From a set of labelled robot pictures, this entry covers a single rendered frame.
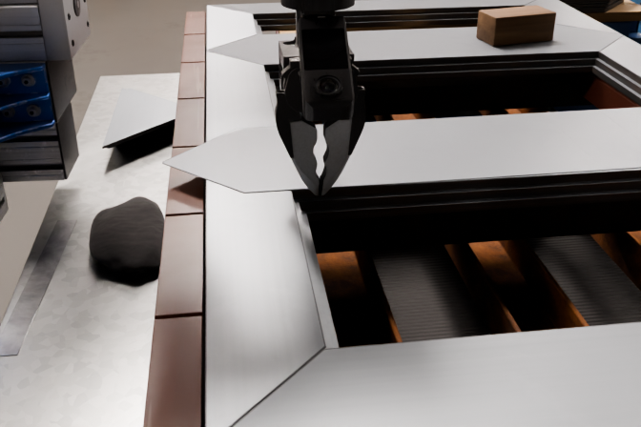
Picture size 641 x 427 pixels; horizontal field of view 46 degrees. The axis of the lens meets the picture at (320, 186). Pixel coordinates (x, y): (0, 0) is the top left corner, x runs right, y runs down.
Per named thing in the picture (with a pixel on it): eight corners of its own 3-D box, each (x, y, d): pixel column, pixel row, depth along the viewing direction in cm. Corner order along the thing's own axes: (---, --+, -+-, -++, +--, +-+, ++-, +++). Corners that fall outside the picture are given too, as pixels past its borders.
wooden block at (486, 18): (533, 31, 137) (537, 4, 134) (553, 40, 132) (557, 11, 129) (475, 37, 133) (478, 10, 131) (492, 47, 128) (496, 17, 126)
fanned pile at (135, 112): (187, 87, 160) (185, 69, 158) (181, 164, 125) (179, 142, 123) (127, 90, 158) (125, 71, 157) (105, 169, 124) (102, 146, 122)
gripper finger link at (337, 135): (341, 173, 85) (342, 95, 81) (350, 197, 79) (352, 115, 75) (314, 175, 84) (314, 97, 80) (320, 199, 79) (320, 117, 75)
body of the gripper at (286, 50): (346, 91, 82) (348, -22, 77) (361, 119, 75) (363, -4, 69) (277, 93, 81) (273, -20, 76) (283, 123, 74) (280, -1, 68)
